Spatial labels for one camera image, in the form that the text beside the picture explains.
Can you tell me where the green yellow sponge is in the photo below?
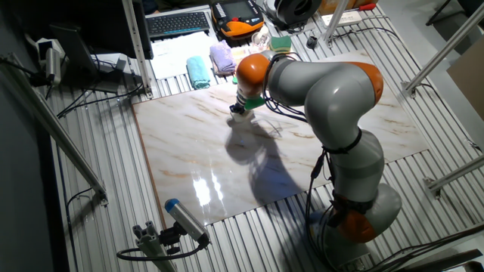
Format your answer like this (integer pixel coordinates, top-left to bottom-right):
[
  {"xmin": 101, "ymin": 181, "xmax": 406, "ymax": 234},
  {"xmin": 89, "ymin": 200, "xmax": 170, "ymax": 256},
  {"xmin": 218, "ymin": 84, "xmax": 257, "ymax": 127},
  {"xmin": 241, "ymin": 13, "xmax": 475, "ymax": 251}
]
[{"xmin": 269, "ymin": 36, "xmax": 293, "ymax": 54}]

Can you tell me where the red handled screwdriver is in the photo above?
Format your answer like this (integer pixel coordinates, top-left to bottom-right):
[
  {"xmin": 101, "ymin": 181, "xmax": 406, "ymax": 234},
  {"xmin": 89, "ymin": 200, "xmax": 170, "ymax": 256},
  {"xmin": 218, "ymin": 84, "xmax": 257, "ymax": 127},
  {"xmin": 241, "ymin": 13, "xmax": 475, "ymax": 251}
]
[{"xmin": 346, "ymin": 2, "xmax": 378, "ymax": 12}]

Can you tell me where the silver camera on white mount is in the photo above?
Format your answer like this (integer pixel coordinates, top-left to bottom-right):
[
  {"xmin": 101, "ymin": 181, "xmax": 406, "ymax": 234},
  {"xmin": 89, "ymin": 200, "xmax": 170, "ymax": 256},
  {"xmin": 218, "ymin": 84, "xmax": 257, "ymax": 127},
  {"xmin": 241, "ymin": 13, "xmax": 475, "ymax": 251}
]
[{"xmin": 36, "ymin": 37, "xmax": 65, "ymax": 86}]

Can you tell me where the black camera clamp bracket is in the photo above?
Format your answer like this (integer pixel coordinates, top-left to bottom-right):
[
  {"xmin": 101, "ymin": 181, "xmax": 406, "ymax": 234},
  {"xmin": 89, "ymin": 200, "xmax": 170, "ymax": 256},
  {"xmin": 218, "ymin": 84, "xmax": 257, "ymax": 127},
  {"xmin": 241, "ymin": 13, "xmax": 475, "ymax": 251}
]
[{"xmin": 158, "ymin": 222, "xmax": 186, "ymax": 256}]

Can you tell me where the clear glass cup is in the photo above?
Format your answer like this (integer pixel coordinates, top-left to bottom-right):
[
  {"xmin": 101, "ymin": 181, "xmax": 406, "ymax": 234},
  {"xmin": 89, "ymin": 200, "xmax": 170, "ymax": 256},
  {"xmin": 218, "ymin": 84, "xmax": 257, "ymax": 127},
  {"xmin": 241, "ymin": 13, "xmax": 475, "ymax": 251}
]
[{"xmin": 251, "ymin": 32, "xmax": 271, "ymax": 53}]

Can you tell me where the teal rolled towel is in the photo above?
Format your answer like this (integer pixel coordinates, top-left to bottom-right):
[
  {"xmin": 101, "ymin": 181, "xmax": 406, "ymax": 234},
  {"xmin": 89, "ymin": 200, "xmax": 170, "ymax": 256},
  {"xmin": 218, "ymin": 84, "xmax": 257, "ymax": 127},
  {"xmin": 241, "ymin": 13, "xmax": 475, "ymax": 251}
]
[{"xmin": 185, "ymin": 55, "xmax": 211, "ymax": 91}]

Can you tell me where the black round spool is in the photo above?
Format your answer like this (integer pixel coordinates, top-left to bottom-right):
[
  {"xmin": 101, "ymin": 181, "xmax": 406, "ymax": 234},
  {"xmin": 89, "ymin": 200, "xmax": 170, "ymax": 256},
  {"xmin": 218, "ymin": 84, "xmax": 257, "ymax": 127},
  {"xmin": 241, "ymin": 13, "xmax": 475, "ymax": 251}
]
[{"xmin": 274, "ymin": 0, "xmax": 322, "ymax": 31}]

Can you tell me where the silver camera with blue cap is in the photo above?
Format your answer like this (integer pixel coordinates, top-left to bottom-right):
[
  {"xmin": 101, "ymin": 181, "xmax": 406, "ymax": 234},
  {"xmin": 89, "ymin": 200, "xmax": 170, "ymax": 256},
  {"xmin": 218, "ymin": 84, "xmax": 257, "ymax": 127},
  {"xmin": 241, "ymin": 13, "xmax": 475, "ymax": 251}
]
[{"xmin": 164, "ymin": 198, "xmax": 211, "ymax": 245}]

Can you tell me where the white power strip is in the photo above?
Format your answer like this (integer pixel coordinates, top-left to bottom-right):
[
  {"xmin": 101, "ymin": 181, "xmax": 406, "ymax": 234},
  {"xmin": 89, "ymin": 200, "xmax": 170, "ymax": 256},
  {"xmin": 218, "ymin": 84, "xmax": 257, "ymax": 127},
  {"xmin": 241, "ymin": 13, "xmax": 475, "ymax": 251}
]
[{"xmin": 321, "ymin": 10, "xmax": 363, "ymax": 27}]

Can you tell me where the black office chair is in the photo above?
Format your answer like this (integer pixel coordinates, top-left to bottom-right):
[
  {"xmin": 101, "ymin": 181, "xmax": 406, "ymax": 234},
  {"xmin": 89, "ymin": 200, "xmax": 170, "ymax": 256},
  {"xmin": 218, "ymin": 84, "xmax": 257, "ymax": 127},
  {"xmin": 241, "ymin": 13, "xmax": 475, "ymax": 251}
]
[{"xmin": 425, "ymin": 0, "xmax": 484, "ymax": 27}]

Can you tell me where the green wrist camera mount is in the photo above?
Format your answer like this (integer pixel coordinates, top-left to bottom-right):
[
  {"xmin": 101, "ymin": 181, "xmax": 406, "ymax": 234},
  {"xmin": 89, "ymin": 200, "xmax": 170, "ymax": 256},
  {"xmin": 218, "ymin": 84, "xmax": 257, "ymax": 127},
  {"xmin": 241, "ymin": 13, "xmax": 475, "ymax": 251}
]
[{"xmin": 231, "ymin": 76, "xmax": 267, "ymax": 111}]

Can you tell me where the grey monitor stand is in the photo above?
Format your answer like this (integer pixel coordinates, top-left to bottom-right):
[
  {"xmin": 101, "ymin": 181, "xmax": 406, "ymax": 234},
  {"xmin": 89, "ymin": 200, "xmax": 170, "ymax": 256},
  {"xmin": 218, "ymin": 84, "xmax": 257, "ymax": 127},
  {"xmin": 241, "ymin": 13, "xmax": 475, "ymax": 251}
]
[{"xmin": 50, "ymin": 24, "xmax": 128, "ymax": 94}]

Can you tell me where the long slanted aluminium beam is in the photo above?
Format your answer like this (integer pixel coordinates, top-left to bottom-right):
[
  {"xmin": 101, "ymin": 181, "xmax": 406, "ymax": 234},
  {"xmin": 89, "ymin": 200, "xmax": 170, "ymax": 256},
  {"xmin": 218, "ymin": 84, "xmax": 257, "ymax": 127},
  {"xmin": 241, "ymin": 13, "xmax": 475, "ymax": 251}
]
[{"xmin": 0, "ymin": 52, "xmax": 110, "ymax": 207}]

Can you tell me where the thin aluminium frame post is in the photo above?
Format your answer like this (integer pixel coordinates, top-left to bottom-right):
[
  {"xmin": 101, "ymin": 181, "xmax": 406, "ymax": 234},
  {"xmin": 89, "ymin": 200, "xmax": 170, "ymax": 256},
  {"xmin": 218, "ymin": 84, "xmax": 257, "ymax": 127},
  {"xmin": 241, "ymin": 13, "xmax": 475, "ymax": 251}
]
[{"xmin": 321, "ymin": 0, "xmax": 349, "ymax": 48}]

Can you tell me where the purple folded cloth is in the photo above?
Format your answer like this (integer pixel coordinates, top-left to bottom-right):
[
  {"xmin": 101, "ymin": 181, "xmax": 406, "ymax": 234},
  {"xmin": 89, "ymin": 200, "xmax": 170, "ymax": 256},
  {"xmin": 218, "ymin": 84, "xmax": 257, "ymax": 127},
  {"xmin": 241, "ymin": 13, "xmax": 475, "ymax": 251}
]
[{"xmin": 209, "ymin": 39, "xmax": 237, "ymax": 75}]

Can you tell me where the black camera cable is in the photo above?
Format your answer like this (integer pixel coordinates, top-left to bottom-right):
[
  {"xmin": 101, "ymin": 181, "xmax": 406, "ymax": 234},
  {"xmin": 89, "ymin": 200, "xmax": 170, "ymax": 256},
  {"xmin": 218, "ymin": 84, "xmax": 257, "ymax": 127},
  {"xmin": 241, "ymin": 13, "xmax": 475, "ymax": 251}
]
[{"xmin": 116, "ymin": 233, "xmax": 211, "ymax": 262}]

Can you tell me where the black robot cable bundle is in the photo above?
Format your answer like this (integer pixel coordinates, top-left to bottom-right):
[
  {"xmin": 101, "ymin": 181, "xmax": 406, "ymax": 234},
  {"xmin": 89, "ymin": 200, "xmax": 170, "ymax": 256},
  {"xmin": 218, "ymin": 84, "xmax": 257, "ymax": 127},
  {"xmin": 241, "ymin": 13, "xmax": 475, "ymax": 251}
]
[{"xmin": 261, "ymin": 52, "xmax": 341, "ymax": 271}]

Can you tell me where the white rectangular sponge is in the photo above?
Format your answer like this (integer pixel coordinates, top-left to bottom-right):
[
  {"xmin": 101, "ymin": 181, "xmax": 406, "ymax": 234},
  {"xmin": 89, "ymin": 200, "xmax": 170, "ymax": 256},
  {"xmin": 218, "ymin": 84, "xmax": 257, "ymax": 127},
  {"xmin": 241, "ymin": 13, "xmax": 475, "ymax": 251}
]
[{"xmin": 228, "ymin": 112, "xmax": 255, "ymax": 123}]

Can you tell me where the brown cardboard box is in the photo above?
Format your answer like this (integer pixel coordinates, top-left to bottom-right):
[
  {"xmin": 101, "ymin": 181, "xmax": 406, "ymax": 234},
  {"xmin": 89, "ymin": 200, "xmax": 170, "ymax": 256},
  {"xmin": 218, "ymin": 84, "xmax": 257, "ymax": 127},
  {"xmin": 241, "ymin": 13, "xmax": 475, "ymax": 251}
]
[{"xmin": 445, "ymin": 45, "xmax": 484, "ymax": 122}]

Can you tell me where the black computer keyboard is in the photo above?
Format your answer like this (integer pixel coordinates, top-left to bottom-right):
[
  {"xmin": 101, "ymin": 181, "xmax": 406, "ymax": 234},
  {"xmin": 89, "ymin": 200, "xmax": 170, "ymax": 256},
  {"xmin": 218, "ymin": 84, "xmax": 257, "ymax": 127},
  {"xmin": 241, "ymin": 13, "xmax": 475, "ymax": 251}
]
[{"xmin": 145, "ymin": 11, "xmax": 211, "ymax": 39}]

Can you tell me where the low aluminium frame beam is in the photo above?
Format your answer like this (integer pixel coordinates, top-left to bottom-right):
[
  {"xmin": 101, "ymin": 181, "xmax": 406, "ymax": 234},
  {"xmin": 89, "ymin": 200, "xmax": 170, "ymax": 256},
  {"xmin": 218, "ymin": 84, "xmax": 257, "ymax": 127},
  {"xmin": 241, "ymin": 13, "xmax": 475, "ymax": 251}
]
[{"xmin": 422, "ymin": 154, "xmax": 484, "ymax": 200}]

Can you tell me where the white paper sheet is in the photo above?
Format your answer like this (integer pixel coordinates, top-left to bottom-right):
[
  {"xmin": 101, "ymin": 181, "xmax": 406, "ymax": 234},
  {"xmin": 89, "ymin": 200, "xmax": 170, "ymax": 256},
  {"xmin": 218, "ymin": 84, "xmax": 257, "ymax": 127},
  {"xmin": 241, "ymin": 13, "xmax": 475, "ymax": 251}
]
[{"xmin": 150, "ymin": 32, "xmax": 219, "ymax": 80}]

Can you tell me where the slanted aluminium frame beam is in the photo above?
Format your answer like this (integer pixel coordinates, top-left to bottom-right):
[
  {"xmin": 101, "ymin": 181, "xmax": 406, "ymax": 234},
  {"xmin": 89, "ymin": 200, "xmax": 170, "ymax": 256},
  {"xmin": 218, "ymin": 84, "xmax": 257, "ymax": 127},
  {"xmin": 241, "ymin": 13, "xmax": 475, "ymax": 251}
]
[{"xmin": 400, "ymin": 2, "xmax": 484, "ymax": 99}]

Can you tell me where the short aluminium profile stub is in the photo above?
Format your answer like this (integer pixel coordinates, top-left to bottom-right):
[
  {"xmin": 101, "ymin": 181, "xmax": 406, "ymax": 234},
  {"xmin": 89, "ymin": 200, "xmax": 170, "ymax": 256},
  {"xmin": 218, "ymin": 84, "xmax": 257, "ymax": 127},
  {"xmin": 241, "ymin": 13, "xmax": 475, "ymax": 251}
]
[{"xmin": 132, "ymin": 221, "xmax": 178, "ymax": 272}]

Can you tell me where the upright aluminium profile post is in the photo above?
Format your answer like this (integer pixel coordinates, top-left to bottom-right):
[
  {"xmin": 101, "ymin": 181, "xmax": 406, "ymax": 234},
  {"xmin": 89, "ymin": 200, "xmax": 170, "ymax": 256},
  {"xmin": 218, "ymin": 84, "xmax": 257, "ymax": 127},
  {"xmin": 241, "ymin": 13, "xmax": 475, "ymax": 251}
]
[{"xmin": 121, "ymin": 0, "xmax": 154, "ymax": 100}]

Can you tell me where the orange black teach pendant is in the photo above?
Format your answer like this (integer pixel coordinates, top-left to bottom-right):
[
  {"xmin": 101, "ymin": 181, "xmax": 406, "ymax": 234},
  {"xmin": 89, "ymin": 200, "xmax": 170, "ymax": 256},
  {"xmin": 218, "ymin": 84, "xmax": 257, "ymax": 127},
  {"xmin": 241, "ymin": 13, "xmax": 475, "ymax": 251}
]
[{"xmin": 210, "ymin": 0, "xmax": 265, "ymax": 39}]

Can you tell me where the black flat bar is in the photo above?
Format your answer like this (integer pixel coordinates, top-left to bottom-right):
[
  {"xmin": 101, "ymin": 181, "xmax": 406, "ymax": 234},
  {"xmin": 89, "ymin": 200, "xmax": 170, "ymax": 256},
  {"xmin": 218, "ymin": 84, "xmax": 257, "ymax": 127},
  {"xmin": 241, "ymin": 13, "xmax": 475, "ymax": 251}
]
[{"xmin": 392, "ymin": 247, "xmax": 484, "ymax": 272}]

